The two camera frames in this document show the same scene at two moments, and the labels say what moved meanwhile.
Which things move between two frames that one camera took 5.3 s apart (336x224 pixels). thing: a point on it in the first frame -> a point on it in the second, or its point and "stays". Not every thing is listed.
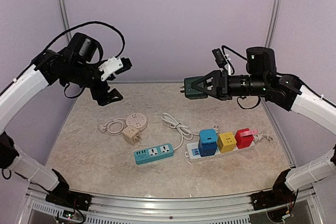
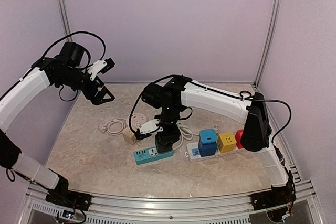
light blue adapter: (208, 136) stays
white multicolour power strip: (192, 153) stays
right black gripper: (220, 82) -> (171, 136)
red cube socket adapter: (244, 141) stays
